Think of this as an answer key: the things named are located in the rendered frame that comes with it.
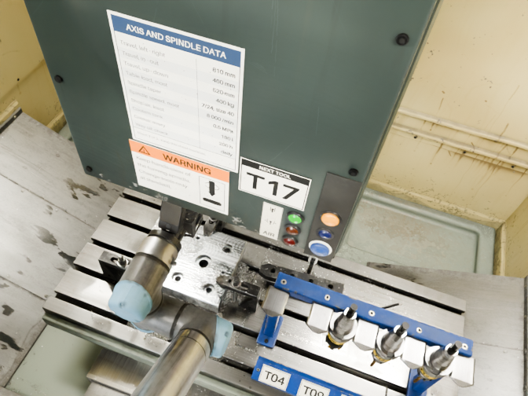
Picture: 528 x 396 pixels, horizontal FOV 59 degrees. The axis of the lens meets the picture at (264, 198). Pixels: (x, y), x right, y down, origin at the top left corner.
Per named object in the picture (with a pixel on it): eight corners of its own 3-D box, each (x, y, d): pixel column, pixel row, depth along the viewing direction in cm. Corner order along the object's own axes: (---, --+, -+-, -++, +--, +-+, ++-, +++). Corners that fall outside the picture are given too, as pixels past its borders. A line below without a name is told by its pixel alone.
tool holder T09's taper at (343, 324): (355, 320, 107) (362, 308, 101) (350, 338, 104) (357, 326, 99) (337, 313, 107) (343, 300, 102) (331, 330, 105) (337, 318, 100)
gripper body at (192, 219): (174, 207, 104) (148, 251, 98) (170, 184, 97) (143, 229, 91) (206, 218, 103) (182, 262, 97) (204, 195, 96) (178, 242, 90)
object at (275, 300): (280, 320, 107) (280, 319, 106) (258, 312, 108) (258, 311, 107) (289, 294, 111) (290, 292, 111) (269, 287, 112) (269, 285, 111)
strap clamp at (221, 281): (255, 313, 140) (258, 291, 128) (214, 298, 142) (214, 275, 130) (258, 302, 142) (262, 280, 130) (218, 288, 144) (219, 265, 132)
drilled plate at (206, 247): (218, 313, 135) (218, 306, 131) (128, 280, 139) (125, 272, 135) (246, 249, 148) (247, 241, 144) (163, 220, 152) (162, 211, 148)
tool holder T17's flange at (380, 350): (401, 335, 108) (404, 331, 106) (401, 361, 104) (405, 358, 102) (373, 331, 108) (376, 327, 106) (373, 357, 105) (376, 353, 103)
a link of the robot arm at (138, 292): (109, 315, 89) (100, 298, 82) (137, 267, 95) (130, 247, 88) (147, 330, 88) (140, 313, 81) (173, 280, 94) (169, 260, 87)
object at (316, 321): (326, 337, 106) (327, 336, 105) (303, 329, 106) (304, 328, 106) (333, 310, 110) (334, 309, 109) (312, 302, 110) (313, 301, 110)
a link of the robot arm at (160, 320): (171, 347, 97) (166, 328, 88) (124, 327, 99) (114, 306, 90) (188, 313, 101) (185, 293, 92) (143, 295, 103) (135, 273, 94)
